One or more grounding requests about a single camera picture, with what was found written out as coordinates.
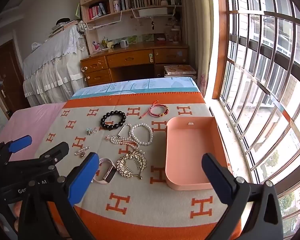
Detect white lace piano cover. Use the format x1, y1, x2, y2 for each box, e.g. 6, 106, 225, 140
22, 25, 90, 107

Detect black bead bracelet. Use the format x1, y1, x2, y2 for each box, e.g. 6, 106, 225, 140
100, 111, 127, 130

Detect wooden bookshelf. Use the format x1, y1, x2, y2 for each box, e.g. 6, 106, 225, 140
77, 0, 184, 44

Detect white pearl necklace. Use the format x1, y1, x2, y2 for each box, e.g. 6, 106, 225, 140
110, 124, 140, 148

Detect red string bracelet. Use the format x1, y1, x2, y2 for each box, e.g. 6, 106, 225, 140
139, 100, 168, 119

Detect shell drop necklace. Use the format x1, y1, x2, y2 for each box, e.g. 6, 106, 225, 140
116, 150, 147, 180

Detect pink storage box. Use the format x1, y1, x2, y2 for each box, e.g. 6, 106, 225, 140
165, 116, 232, 190

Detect silver rhinestone pin brooch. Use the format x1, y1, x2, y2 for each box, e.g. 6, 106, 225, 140
74, 146, 90, 155

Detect metal window bars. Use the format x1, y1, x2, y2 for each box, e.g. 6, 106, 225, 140
225, 0, 300, 240

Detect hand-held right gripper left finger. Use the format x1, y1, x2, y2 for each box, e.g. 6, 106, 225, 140
17, 152, 100, 240

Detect pink smart watch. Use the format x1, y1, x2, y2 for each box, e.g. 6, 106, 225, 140
93, 157, 117, 184

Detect light blue bed sheet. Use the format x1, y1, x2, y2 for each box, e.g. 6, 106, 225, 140
72, 77, 200, 100

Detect small wooden stool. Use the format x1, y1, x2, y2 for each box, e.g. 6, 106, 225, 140
164, 65, 197, 78

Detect brown wooden door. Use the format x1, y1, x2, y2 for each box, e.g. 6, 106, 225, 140
0, 40, 30, 120

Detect row of red books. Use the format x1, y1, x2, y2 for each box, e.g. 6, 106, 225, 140
88, 2, 110, 20

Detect white pearl bracelet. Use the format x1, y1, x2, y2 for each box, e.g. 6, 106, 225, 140
129, 123, 153, 147

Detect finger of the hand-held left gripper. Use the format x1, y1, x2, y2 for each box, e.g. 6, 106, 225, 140
0, 135, 33, 165
27, 141, 70, 178

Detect white plastic tray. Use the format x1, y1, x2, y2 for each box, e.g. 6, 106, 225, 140
138, 7, 168, 17

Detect beige curtain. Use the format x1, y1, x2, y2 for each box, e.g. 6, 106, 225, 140
181, 0, 215, 98

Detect wooden desk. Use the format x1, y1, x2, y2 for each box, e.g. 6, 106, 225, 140
80, 41, 190, 87

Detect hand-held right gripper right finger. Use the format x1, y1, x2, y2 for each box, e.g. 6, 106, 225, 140
201, 152, 284, 240

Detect pink bed sheet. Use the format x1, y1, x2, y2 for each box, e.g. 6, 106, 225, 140
0, 102, 67, 160

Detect wooden window frame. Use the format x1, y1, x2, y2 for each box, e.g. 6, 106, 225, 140
212, 0, 230, 100

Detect orange patterned blanket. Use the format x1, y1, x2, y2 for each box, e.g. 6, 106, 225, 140
34, 91, 243, 240

